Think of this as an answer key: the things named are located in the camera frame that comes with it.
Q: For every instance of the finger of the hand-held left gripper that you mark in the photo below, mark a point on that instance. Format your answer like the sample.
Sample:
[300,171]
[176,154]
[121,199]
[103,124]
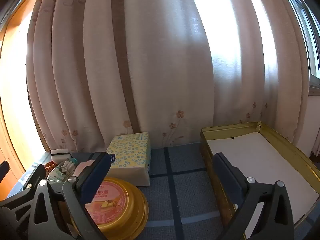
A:
[35,177]
[3,170]

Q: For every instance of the gold metal tin box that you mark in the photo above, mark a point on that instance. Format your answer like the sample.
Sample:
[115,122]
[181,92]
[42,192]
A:
[287,140]

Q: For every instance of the white paper liner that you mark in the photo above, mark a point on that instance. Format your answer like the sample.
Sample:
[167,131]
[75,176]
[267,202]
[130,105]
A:
[262,155]

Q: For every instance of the yellow round container pink lid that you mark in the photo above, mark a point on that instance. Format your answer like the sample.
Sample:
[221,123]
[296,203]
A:
[117,205]

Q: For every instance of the blue plaid cloth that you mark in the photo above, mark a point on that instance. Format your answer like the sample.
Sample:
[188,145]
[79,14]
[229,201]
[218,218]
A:
[187,192]

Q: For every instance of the wooden door frame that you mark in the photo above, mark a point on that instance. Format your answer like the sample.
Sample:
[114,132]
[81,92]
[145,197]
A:
[10,155]

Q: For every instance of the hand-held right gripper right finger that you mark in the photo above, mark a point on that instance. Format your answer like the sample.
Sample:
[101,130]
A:
[225,171]

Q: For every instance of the yellow patterned tissue pack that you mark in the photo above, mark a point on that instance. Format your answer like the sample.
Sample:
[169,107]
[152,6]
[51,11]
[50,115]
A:
[127,155]

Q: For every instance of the beige floral curtain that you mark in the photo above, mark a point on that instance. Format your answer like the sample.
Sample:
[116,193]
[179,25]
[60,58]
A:
[160,67]

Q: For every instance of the clear plastic bag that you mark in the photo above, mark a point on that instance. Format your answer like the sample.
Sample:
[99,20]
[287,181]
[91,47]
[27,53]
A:
[56,175]

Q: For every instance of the dark blue tray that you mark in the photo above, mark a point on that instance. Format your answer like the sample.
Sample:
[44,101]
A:
[82,156]

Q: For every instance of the white sponge block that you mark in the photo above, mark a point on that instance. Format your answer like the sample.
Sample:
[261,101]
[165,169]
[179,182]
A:
[60,157]

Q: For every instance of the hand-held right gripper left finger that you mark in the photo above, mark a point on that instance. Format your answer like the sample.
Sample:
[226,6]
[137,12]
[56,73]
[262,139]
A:
[96,176]

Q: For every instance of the window frame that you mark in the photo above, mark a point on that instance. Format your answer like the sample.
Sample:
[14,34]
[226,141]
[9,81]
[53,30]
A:
[312,42]

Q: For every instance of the orange patterned packet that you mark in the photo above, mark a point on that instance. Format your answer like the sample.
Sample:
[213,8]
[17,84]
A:
[48,166]

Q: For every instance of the pink fluffy puff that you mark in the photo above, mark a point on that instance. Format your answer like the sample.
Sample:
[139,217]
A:
[82,168]

